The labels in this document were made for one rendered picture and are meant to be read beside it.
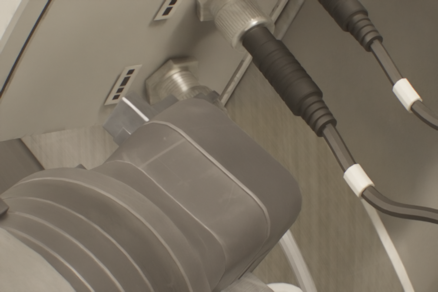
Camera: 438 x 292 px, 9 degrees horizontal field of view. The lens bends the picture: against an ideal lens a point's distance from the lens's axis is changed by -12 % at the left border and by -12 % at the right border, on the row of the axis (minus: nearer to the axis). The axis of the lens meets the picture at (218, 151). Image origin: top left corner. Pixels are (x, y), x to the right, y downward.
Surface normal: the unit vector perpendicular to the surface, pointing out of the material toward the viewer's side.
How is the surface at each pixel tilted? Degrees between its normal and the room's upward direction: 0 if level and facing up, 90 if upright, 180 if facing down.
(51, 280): 44
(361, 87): 90
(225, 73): 133
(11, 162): 35
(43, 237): 26
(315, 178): 90
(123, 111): 98
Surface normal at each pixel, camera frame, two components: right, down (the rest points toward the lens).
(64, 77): 0.53, 0.71
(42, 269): 0.56, -0.70
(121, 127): -0.37, 0.26
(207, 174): 0.40, -0.58
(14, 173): 0.34, -0.79
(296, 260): -0.09, -0.29
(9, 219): 0.05, -0.95
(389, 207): -0.51, -0.16
